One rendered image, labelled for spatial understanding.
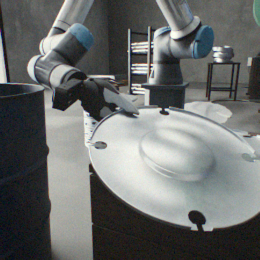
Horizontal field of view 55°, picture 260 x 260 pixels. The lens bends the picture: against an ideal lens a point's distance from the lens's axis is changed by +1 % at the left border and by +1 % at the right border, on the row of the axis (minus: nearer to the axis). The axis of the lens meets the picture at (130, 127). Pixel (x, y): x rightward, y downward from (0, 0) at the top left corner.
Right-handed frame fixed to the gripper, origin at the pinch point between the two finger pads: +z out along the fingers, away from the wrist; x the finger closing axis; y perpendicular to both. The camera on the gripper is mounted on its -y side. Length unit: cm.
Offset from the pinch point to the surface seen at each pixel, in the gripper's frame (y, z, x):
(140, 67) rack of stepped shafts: 225, -156, 31
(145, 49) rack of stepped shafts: 221, -152, 8
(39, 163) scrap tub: -9.7, -14.6, 15.9
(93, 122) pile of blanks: 67, -73, 44
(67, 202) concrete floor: 16, -32, 53
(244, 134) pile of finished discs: 28.4, 16.2, 3.6
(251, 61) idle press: 427, -78, 0
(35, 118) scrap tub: -9.7, -17.3, 6.0
